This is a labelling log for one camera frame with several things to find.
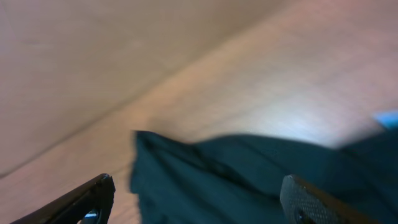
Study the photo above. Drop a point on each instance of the light blue garment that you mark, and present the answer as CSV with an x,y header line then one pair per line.
x,y
387,119

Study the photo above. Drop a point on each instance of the black t-shirt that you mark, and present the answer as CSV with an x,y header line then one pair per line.
x,y
237,178

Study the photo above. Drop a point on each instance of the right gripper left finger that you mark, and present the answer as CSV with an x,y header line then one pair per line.
x,y
90,203

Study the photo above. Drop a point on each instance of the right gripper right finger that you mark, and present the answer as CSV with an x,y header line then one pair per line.
x,y
304,203

